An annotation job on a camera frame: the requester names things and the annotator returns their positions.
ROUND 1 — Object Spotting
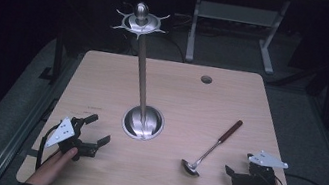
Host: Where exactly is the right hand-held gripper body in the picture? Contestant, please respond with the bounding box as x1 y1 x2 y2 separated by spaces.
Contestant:
230 145 291 185

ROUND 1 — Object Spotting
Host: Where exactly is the person's left hand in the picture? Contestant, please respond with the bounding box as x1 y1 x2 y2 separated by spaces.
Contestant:
25 139 80 185

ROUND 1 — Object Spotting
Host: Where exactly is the white metal table frame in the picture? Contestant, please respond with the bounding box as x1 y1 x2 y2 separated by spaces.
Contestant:
183 0 292 78

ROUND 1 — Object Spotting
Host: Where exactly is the metal utensil stand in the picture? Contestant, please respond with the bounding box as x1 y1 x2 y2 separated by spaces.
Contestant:
93 0 185 145

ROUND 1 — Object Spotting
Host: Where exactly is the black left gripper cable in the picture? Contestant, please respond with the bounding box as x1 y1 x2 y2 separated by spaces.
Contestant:
34 120 63 173

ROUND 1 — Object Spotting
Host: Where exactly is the metal ladle with brown handle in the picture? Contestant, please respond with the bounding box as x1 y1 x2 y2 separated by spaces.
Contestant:
178 111 245 184

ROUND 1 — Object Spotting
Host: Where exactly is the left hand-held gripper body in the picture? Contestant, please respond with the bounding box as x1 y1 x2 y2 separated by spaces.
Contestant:
42 112 104 165

